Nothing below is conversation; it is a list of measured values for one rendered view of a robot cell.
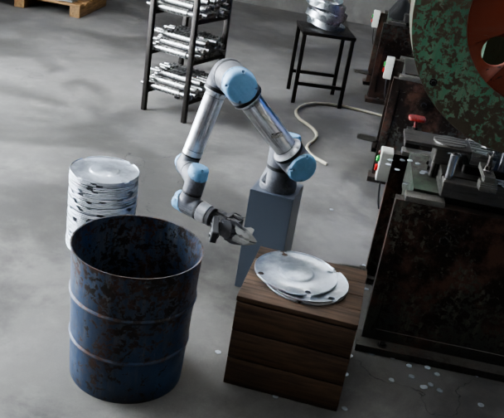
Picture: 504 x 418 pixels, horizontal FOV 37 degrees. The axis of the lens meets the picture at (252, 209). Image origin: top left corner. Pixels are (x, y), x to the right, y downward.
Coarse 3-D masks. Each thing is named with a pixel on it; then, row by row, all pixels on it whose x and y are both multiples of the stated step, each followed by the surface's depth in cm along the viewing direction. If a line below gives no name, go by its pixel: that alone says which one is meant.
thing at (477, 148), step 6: (474, 144) 288; (480, 144) 289; (474, 150) 281; (480, 150) 282; (486, 150) 283; (492, 150) 285; (468, 156) 285; (474, 156) 279; (480, 156) 278; (474, 162) 280; (486, 162) 279; (492, 162) 279
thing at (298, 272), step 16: (272, 256) 270; (288, 256) 272; (304, 256) 274; (256, 272) 258; (272, 272) 260; (288, 272) 260; (304, 272) 262; (320, 272) 265; (288, 288) 252; (304, 288) 254; (320, 288) 255
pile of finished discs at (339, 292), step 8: (328, 272) 268; (336, 272) 269; (344, 280) 264; (272, 288) 254; (336, 288) 258; (344, 288) 259; (288, 296) 248; (296, 296) 250; (304, 296) 250; (312, 296) 251; (320, 296) 252; (328, 296) 253; (336, 296) 253; (344, 296) 255; (312, 304) 248; (320, 304) 248; (328, 304) 250
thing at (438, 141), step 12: (408, 132) 289; (420, 132) 292; (420, 144) 281; (432, 144) 280; (444, 144) 281; (456, 144) 282; (468, 144) 286; (432, 156) 287; (444, 156) 283; (432, 168) 286
